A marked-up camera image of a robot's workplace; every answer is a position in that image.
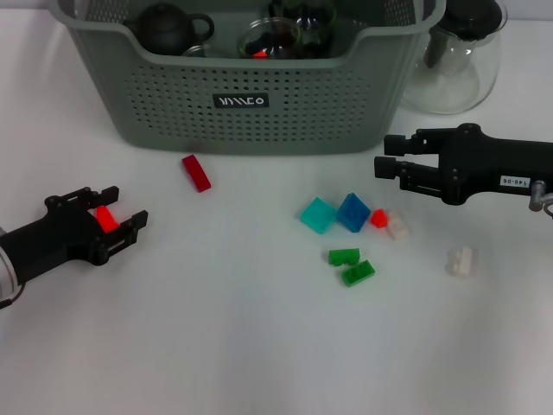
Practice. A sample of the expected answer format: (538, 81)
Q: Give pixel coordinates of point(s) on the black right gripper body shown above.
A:
(479, 164)

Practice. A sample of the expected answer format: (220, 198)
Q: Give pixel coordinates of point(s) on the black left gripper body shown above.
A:
(56, 238)

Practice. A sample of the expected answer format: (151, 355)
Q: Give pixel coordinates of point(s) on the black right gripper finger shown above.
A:
(395, 144)
(385, 167)

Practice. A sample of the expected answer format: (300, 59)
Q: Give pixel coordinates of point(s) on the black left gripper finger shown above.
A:
(103, 195)
(129, 229)

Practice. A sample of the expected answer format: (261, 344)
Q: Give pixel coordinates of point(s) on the bright red sloped block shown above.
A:
(106, 218)

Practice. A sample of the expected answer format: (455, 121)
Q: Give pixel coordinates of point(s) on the glass teacup with black base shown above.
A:
(196, 51)
(317, 26)
(276, 41)

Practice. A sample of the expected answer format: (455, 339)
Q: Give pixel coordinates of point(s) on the small bright red block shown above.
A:
(259, 55)

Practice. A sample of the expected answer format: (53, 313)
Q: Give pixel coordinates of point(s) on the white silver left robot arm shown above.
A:
(6, 281)

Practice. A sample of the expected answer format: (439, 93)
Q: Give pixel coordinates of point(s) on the small red building block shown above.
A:
(379, 218)

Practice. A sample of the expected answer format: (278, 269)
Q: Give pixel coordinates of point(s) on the blue square building block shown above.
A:
(353, 212)

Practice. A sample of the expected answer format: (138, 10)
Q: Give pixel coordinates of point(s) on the white building block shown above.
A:
(398, 225)
(460, 262)

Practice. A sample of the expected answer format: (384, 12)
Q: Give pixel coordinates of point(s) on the teal square building block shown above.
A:
(319, 215)

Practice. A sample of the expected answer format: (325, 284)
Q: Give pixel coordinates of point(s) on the green building block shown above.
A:
(343, 256)
(357, 273)

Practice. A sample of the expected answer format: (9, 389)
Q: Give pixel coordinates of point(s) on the grey perforated storage bin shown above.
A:
(281, 121)

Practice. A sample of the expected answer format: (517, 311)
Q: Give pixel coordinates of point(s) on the glass carafe with black lid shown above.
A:
(453, 82)

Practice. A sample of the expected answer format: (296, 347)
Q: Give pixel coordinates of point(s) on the dark red long brick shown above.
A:
(196, 173)

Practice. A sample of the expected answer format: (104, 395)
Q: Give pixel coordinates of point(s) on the dark clay teapot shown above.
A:
(166, 28)

